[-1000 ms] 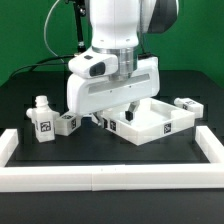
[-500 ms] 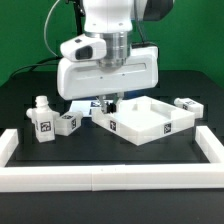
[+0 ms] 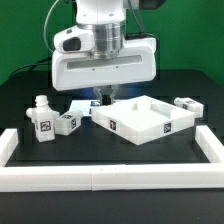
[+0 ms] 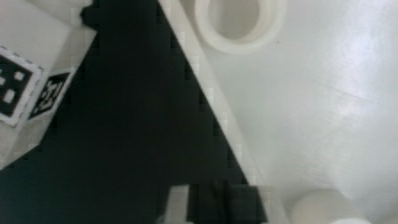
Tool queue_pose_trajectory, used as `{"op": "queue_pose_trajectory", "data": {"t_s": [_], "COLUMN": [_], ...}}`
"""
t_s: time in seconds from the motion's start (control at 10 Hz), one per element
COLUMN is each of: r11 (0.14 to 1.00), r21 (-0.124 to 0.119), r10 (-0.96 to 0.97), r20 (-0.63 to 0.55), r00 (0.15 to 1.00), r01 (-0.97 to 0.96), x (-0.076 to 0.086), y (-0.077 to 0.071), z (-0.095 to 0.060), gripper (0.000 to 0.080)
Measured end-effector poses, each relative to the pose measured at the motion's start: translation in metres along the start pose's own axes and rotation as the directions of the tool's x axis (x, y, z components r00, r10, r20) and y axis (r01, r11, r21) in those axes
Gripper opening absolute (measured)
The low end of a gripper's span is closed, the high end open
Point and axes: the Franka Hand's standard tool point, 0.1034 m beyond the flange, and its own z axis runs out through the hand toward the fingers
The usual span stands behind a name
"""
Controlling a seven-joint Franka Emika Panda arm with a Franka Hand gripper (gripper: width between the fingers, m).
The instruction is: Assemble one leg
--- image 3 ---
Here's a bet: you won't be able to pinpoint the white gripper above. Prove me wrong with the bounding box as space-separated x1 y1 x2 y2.
52 38 157 106

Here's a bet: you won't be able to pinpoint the white square tabletop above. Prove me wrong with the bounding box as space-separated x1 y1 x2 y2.
92 96 195 145

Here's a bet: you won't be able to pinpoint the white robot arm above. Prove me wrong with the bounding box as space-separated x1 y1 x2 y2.
52 0 166 105

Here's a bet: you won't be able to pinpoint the white sheet with tags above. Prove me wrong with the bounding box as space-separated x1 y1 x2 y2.
69 100 100 117

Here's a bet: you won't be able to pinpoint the white U-shaped fence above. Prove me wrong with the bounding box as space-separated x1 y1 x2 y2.
0 125 224 192

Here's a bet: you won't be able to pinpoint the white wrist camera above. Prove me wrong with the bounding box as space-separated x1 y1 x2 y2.
54 27 95 53

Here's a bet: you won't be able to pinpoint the black cables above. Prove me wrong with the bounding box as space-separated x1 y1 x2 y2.
9 58 54 78

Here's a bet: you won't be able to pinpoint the grey thin cable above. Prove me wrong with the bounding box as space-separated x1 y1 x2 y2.
43 0 68 54

